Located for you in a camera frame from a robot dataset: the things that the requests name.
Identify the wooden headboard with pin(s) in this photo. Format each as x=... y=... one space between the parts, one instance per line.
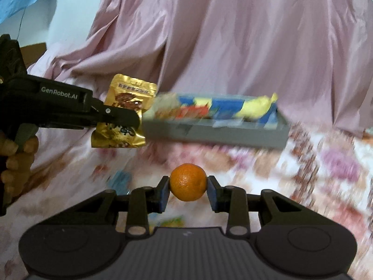
x=33 y=54

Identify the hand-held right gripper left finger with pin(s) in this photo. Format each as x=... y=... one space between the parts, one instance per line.
x=163 y=195

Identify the white quilt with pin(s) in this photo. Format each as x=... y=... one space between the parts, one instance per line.
x=36 y=69

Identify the person's left hand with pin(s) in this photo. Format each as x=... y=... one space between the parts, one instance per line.
x=19 y=166

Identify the pink satin sheet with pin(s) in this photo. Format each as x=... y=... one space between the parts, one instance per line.
x=233 y=35

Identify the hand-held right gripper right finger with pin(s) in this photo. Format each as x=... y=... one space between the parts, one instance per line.
x=212 y=198

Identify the grey cardboard box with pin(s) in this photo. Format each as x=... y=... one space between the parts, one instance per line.
x=233 y=135

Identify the cream orange-striped cracker packet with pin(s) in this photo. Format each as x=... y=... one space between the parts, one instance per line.
x=166 y=105

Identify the blue and yellow paper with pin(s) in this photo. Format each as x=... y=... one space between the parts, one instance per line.
x=230 y=105

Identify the floral bedsheet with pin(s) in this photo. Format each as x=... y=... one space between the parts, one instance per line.
x=320 y=166

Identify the green and yellow candy packet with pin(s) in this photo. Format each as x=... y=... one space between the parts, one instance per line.
x=172 y=221

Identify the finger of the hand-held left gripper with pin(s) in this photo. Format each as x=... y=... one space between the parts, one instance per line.
x=122 y=118

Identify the orange mandarin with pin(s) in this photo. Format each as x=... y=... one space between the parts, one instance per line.
x=188 y=182

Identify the red snack packet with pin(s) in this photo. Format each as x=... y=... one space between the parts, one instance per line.
x=192 y=111

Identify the gold snack packet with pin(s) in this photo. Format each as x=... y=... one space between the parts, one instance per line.
x=128 y=93

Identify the light blue snack packet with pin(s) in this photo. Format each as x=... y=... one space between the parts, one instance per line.
x=121 y=180

